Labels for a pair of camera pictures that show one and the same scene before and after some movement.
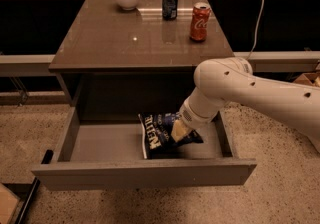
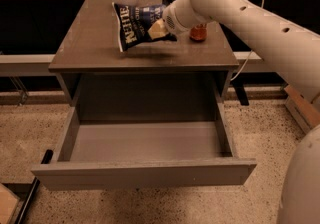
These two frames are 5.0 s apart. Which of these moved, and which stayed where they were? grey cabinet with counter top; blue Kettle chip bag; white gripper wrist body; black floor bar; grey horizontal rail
Moved: white gripper wrist body; blue Kettle chip bag
Stayed: grey horizontal rail; grey cabinet with counter top; black floor bar
